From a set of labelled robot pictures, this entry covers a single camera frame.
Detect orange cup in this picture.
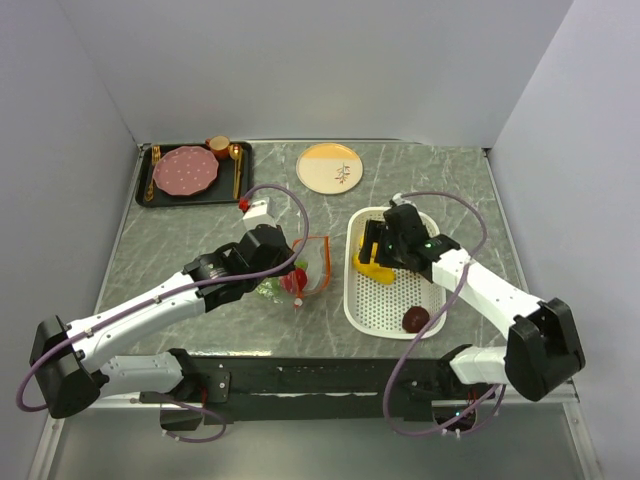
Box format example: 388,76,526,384
205,135,231,160

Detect yellow toy banana piece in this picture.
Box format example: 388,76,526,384
352,254,396,285

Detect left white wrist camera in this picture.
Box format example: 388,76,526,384
242,197,276,230

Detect red toy fruit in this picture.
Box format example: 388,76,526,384
279,267,308,295

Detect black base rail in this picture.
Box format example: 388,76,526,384
168,350,489,423

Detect cream orange round plate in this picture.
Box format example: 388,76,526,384
296,143,363,195

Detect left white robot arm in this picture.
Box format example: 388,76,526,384
30,223,294,419

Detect pink dotted plate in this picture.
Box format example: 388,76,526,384
152,146,219,197

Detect green toy grapes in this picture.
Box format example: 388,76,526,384
256,260,308,303

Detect white perforated plastic basket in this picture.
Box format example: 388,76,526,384
343,207,447,340

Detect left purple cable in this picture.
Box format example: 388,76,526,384
17,183,310,412

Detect gold spoon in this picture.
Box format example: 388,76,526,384
228,144,243,161

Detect dark maroon toy fruit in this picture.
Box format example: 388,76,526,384
402,306,430,334

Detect gold fork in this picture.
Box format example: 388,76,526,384
144,145,161,202

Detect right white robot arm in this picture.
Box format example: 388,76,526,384
358,203,586,401

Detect clear orange zip bag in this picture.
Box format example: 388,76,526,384
282,236,331,308

